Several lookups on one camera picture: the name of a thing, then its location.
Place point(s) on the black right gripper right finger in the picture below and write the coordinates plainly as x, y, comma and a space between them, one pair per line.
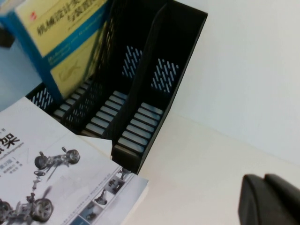
290, 204

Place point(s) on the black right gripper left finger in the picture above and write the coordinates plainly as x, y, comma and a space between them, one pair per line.
257, 206

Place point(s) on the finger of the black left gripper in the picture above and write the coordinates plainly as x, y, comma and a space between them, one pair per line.
6, 38

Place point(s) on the yellow mechanical devices book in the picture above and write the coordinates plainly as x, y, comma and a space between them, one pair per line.
58, 47

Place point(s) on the white car chassis book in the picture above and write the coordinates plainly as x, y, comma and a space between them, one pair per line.
70, 145

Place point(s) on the black plastic book stand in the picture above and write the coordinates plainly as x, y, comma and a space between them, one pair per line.
178, 35

